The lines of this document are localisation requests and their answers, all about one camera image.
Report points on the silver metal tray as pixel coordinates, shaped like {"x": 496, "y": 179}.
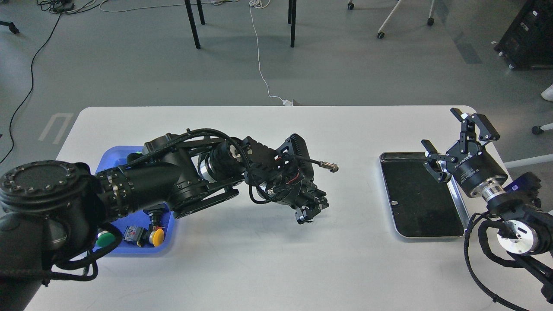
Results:
{"x": 426, "y": 208}

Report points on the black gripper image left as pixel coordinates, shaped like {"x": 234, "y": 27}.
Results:
{"x": 304, "y": 196}

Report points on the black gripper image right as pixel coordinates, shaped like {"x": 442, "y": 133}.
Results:
{"x": 475, "y": 165}

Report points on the blue plastic tray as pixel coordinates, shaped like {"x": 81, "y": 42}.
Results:
{"x": 116, "y": 156}

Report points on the blue contact block switch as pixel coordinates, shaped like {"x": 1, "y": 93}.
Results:
{"x": 132, "y": 234}

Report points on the green push button switch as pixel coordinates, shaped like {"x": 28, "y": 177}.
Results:
{"x": 104, "y": 239}

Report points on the black push button switch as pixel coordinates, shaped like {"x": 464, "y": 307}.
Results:
{"x": 155, "y": 214}

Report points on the yellow push button switch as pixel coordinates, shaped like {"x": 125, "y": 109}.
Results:
{"x": 150, "y": 238}

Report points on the black equipment case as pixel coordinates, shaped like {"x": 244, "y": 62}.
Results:
{"x": 528, "y": 42}

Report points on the black robot arm image left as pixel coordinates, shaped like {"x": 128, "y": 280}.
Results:
{"x": 58, "y": 216}

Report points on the white rolling chair base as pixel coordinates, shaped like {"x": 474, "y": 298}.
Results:
{"x": 404, "y": 18}

